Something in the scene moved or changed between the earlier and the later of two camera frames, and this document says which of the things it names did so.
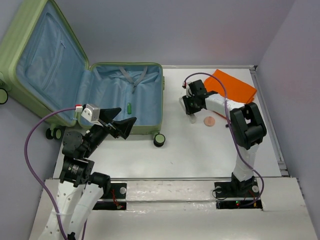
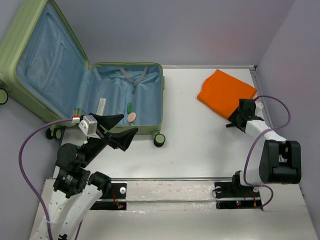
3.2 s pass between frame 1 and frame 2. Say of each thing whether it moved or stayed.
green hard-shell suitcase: stayed
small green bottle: stayed
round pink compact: moved
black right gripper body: moved
